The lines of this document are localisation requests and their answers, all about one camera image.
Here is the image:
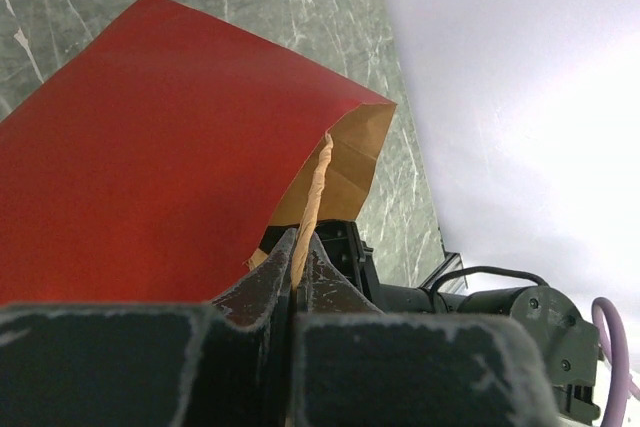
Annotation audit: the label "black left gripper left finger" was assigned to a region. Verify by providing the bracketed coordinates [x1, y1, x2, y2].
[1, 230, 296, 426]

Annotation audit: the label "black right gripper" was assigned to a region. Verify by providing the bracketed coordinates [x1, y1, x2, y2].
[315, 220, 434, 314]

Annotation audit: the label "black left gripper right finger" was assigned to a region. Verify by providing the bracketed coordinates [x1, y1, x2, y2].
[292, 238, 560, 426]

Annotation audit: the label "red paper bag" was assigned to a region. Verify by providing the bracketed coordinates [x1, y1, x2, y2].
[1, 0, 395, 303]

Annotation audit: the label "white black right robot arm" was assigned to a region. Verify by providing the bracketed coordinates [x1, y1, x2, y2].
[315, 220, 601, 425]

